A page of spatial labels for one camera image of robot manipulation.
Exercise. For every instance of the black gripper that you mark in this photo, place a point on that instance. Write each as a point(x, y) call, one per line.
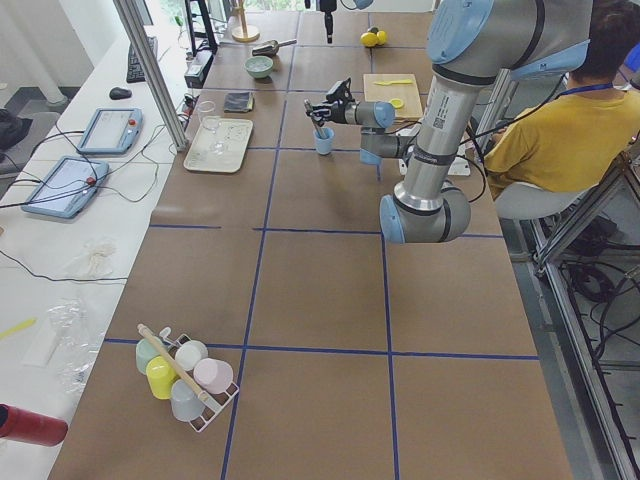
point(342, 112)
point(328, 20)

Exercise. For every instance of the steel muddler black tip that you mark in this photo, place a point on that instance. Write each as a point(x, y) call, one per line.
point(316, 124)

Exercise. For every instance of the yellow lemon half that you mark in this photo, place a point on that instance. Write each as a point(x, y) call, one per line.
point(397, 103)

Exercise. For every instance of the light blue paper cup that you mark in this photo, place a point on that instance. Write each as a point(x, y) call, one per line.
point(324, 146)

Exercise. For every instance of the whole yellow lemon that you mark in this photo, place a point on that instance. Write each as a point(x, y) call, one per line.
point(381, 37)
point(369, 39)

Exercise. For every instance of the white plastic cup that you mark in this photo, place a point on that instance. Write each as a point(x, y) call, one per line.
point(190, 354)

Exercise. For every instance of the pink plastic cup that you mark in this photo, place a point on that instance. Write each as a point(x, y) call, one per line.
point(214, 375)

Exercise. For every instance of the mint green plastic cup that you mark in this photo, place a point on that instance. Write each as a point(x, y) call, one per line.
point(144, 353)

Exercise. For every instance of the yellow plastic cup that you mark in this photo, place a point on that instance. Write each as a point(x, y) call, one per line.
point(161, 377)

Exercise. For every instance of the grey blue plastic cup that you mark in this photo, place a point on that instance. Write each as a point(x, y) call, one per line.
point(185, 405)

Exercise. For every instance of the metal ice scoop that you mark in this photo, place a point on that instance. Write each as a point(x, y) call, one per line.
point(271, 48)

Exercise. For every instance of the wooden cutting board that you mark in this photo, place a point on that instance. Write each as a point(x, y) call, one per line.
point(412, 109)

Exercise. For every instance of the green bowl of ice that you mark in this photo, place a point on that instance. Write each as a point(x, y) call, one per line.
point(259, 67)

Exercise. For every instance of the grey folded cloth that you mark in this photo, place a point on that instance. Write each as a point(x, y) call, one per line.
point(238, 102)

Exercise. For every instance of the wooden mug tree stand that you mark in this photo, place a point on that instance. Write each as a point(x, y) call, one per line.
point(244, 32)

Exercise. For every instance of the yellow plastic knife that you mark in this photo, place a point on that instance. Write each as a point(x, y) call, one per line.
point(393, 82)

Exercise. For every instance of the cream bear serving tray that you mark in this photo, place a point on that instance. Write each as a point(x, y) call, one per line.
point(234, 133)

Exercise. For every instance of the clear wine glass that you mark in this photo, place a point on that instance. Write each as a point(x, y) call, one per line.
point(210, 121)

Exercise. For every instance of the black keyboard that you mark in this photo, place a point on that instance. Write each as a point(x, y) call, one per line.
point(135, 72)

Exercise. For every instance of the black computer mouse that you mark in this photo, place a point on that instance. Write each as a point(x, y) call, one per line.
point(119, 93)

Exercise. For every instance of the blue teach pendant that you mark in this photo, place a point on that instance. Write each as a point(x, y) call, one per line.
point(68, 187)
point(111, 132)

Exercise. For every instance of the seated person yellow shirt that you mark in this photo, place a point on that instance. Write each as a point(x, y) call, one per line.
point(568, 144)

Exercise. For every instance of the red bottle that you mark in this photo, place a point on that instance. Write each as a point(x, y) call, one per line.
point(30, 427)

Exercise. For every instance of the white wire cup rack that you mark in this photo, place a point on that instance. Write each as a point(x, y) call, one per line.
point(180, 370)

